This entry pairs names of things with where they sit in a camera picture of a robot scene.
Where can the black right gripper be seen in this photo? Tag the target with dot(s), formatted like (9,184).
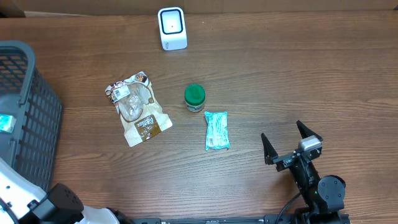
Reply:
(272,157)

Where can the teal white packet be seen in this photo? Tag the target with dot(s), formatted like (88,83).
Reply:
(217,131)

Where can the green lid spice jar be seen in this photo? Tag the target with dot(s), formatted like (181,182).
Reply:
(195,97)

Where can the brown white snack pouch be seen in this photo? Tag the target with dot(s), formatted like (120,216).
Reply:
(141,115)

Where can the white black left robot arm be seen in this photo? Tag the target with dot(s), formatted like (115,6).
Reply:
(23,202)

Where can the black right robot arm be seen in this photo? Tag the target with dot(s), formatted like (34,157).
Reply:
(319,200)

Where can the white barcode scanner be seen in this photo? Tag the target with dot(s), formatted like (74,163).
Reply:
(172,28)

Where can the grey plastic mesh basket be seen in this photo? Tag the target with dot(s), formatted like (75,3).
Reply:
(31,148)

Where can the teal box in basket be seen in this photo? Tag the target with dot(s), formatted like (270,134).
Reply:
(7,123)

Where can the brown cardboard backdrop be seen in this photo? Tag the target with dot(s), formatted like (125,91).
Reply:
(22,8)

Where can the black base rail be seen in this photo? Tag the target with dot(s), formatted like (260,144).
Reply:
(211,220)

